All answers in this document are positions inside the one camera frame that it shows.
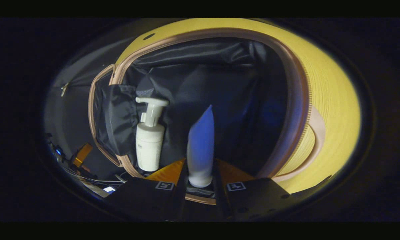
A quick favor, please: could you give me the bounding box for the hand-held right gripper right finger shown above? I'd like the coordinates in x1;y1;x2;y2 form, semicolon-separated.
214;158;300;222

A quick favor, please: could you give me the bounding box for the white squeeze tube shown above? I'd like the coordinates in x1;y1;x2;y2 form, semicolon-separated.
187;104;215;188

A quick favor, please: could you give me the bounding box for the white pump bottle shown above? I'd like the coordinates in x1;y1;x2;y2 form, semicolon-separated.
135;97;170;172

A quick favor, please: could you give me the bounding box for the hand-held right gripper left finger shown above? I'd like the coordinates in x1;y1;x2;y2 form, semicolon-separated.
105;158;187;222

